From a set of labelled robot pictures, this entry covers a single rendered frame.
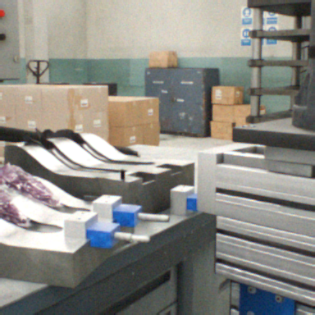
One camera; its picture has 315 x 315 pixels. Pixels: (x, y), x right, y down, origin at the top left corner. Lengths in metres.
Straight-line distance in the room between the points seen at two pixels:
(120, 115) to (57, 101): 0.97
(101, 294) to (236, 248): 0.33
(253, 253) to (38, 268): 0.31
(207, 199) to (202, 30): 7.98
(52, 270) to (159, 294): 0.45
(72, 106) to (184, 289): 3.87
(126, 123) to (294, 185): 5.13
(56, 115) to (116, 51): 4.92
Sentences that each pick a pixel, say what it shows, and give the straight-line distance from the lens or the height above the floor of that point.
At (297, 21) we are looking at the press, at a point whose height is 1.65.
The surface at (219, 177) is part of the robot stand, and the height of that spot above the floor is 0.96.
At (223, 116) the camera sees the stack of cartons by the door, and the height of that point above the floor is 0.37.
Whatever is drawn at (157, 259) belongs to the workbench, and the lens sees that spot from 1.09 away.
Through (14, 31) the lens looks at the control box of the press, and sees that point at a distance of 1.91.
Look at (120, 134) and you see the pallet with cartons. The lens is 5.75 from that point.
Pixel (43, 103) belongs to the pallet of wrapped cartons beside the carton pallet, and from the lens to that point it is 5.18.
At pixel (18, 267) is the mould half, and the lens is 0.78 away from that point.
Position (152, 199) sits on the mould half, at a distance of 1.06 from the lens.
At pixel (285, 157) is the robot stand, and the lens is 0.65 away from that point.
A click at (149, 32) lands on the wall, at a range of 9.31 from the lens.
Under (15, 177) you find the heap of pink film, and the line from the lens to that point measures 0.96.
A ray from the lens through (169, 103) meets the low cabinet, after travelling 8.39.
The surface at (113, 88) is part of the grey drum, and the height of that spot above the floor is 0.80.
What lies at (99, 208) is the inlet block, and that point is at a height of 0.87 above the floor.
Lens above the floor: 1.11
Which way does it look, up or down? 10 degrees down
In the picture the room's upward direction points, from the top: straight up
